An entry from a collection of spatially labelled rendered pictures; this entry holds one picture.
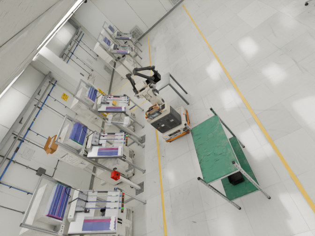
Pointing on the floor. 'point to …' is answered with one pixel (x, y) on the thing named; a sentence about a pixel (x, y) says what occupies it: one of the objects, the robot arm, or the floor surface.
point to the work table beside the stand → (165, 81)
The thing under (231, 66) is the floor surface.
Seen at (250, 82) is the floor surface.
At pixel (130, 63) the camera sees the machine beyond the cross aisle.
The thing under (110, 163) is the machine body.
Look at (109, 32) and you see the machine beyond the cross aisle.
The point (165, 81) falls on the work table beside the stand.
